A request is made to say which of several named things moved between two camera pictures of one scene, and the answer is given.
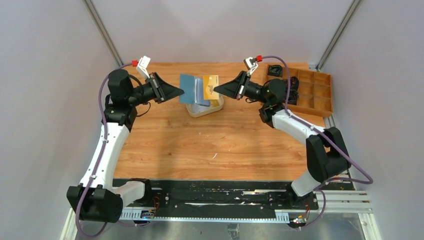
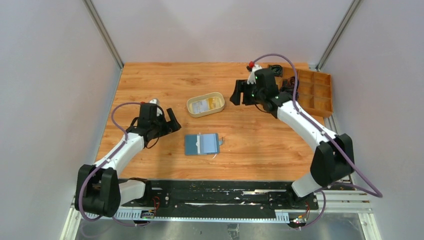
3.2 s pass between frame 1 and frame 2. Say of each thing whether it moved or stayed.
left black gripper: moved
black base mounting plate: stayed
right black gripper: moved
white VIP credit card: stayed
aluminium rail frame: stayed
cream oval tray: stayed
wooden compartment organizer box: stayed
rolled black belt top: stayed
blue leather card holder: moved
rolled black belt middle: stayed
